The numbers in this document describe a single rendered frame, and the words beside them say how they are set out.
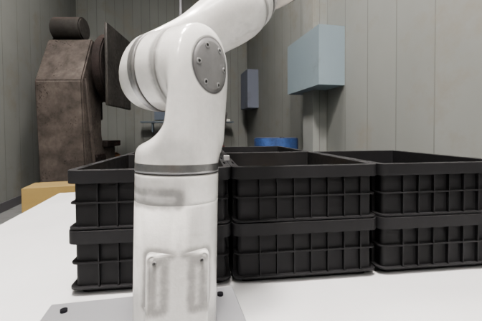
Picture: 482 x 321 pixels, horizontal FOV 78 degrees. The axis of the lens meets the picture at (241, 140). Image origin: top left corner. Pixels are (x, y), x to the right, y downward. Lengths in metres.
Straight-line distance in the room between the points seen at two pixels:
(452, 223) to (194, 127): 0.62
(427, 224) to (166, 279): 0.56
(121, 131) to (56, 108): 3.25
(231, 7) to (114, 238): 0.44
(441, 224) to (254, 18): 0.56
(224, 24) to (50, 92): 4.36
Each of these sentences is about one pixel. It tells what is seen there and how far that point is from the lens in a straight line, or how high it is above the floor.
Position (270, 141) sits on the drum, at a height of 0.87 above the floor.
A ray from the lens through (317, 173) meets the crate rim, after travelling 0.61.
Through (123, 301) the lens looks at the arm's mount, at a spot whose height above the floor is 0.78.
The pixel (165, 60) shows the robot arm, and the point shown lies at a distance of 0.30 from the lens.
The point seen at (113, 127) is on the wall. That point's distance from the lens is 7.77.
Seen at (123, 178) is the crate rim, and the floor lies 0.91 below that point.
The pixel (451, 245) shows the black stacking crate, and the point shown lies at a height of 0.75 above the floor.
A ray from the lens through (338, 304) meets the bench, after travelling 0.60.
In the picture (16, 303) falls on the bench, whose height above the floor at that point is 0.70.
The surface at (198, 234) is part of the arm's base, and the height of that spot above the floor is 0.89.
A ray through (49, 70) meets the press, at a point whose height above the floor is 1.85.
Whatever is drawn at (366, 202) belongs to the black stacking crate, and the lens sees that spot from 0.67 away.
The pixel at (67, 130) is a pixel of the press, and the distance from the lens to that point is 4.62.
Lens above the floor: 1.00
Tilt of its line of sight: 2 degrees down
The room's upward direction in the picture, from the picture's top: straight up
